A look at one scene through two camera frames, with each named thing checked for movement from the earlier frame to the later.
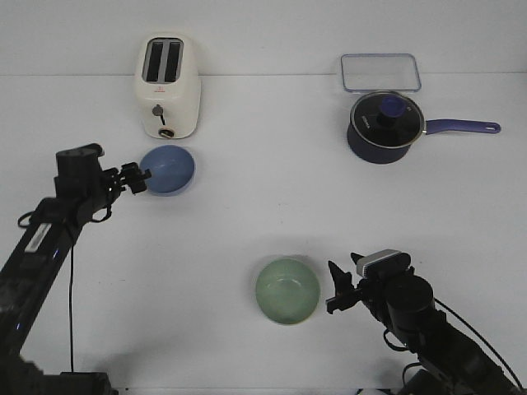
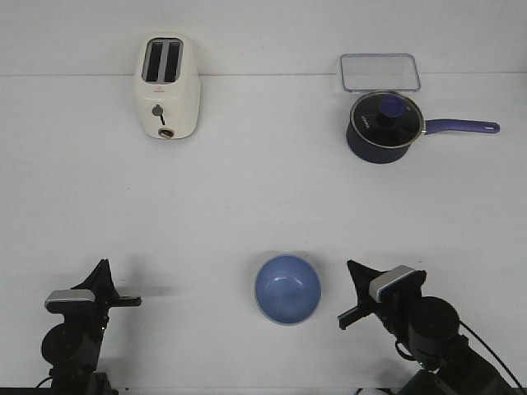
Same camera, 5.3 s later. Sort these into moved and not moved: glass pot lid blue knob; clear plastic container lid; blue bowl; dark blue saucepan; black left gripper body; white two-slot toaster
Moved: black left gripper body; blue bowl
Not moved: clear plastic container lid; glass pot lid blue knob; white two-slot toaster; dark blue saucepan
